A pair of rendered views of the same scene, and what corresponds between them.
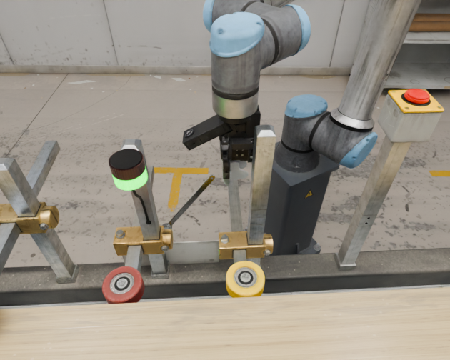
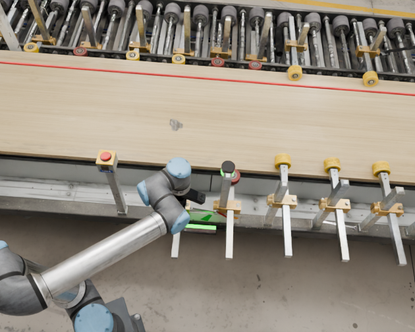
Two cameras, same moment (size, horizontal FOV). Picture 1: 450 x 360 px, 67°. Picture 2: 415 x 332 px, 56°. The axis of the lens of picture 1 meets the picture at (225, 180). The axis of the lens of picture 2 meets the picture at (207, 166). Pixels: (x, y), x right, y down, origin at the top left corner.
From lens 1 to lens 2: 1.71 m
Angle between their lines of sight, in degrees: 78
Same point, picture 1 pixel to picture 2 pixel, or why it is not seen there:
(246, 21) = (174, 164)
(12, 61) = not seen: outside the picture
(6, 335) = (270, 163)
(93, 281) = (253, 217)
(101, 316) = (238, 165)
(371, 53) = not seen: hidden behind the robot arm
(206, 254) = (195, 217)
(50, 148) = (286, 246)
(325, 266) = (134, 210)
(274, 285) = not seen: hidden behind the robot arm
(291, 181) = (120, 302)
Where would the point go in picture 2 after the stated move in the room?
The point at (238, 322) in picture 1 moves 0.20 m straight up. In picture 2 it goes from (188, 157) to (188, 134)
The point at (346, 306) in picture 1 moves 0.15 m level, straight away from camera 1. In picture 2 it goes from (147, 157) to (124, 174)
